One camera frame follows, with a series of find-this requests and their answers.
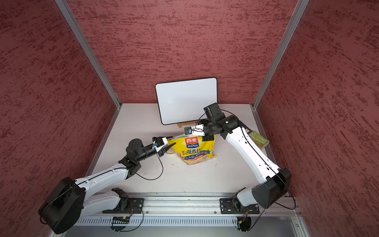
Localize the right aluminium corner post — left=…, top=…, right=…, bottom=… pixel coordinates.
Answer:
left=252, top=0, right=310, bottom=111

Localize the aluminium mounting rail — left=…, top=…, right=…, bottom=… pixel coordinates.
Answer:
left=60, top=192, right=301, bottom=217

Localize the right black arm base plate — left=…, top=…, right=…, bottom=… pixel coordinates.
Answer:
left=219, top=198, right=260, bottom=214

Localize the left aluminium corner post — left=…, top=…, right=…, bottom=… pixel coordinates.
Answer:
left=55, top=0, right=122, bottom=110

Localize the left black base cable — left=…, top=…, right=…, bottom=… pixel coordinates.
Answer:
left=109, top=204, right=145, bottom=233

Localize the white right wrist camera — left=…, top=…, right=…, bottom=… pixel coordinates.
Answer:
left=185, top=124, right=205, bottom=136

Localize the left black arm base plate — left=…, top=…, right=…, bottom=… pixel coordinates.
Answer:
left=102, top=198, right=145, bottom=216

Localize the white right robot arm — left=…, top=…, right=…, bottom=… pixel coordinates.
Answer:
left=202, top=103, right=292, bottom=209

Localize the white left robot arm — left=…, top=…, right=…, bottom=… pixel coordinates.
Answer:
left=38, top=137, right=173, bottom=234

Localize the yellow oats bag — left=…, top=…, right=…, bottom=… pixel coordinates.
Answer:
left=167, top=134, right=218, bottom=166

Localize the right black base cable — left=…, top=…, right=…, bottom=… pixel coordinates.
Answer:
left=236, top=207, right=267, bottom=232

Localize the black base cable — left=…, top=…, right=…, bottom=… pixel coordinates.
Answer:
left=109, top=204, right=145, bottom=233
left=236, top=207, right=267, bottom=232

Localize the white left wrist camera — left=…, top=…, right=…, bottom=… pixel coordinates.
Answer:
left=153, top=137, right=168, bottom=150

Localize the aluminium corner post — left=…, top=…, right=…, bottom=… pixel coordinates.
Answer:
left=55, top=0, right=122, bottom=110
left=252, top=0, right=310, bottom=111

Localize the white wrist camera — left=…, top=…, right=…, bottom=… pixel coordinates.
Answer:
left=153, top=137, right=168, bottom=150
left=185, top=124, right=205, bottom=136

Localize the white board black frame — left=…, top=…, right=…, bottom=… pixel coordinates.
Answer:
left=155, top=78, right=218, bottom=125

